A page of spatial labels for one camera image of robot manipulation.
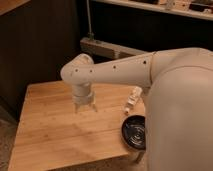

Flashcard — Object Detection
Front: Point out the black ceramic bowl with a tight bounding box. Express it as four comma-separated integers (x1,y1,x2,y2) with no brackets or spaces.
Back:
121,115,146,150

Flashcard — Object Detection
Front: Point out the small clear bottle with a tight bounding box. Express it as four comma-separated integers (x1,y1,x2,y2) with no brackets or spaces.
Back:
124,86,142,115

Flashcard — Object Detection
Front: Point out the wooden beam rail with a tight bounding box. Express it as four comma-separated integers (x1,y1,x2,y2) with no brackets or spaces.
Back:
80,37,144,59

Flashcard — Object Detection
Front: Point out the wooden table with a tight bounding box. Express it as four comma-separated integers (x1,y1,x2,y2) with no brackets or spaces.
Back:
8,81,146,171

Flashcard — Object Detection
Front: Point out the metal vertical pole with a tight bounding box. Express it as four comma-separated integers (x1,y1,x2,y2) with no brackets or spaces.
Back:
86,0,94,40

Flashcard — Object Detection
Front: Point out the wooden shelf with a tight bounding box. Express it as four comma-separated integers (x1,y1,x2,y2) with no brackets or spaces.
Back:
93,0,213,21

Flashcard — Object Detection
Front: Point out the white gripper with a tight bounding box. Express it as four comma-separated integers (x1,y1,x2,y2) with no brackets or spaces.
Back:
72,83,98,114

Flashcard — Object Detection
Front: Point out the metal table leg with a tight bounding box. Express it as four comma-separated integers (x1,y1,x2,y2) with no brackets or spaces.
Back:
135,151,145,164

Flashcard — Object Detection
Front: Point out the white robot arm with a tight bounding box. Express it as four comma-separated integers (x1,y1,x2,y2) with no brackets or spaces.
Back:
60,48,213,171

